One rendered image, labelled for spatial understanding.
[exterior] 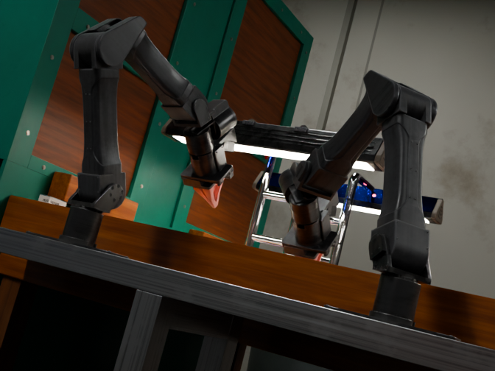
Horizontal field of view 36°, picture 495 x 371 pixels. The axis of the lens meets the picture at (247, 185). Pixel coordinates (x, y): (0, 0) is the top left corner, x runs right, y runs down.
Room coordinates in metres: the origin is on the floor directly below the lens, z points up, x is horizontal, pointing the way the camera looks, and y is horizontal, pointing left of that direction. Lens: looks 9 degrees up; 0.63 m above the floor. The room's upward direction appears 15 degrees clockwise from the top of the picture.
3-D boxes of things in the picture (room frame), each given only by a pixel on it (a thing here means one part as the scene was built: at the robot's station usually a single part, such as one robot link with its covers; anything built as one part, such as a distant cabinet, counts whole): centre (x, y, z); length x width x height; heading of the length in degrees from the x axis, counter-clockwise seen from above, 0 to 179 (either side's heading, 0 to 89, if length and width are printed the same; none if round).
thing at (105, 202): (1.42, 0.27, 0.77); 0.09 x 0.06 x 0.06; 48
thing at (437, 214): (2.35, -0.30, 1.08); 0.62 x 0.08 x 0.07; 60
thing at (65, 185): (2.03, 0.38, 0.83); 0.30 x 0.06 x 0.07; 150
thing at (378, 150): (1.86, -0.03, 1.08); 0.62 x 0.08 x 0.07; 60
